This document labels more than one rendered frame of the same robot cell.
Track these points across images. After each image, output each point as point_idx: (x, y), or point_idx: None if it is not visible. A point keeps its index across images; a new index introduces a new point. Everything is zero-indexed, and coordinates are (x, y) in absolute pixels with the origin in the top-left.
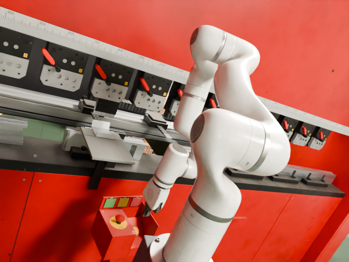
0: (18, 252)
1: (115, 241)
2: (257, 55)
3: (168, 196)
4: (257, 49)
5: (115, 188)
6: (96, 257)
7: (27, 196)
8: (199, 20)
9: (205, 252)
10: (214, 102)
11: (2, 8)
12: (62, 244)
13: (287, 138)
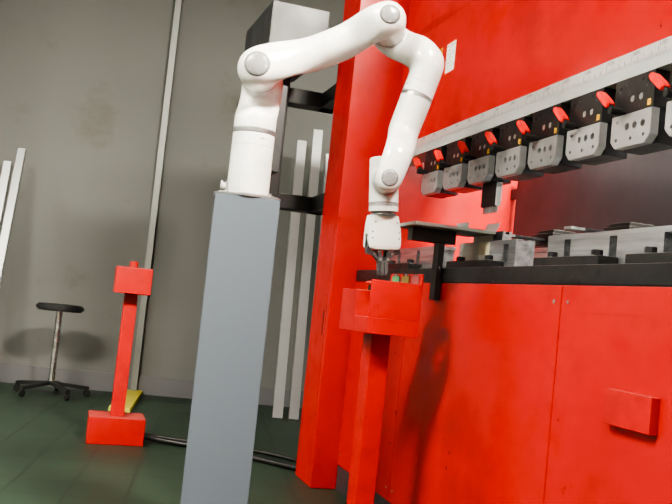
0: (399, 411)
1: (344, 297)
2: (367, 7)
3: (499, 314)
4: None
5: (451, 300)
6: (443, 452)
7: None
8: (535, 16)
9: (229, 163)
10: (576, 112)
11: (431, 134)
12: (420, 408)
13: (252, 47)
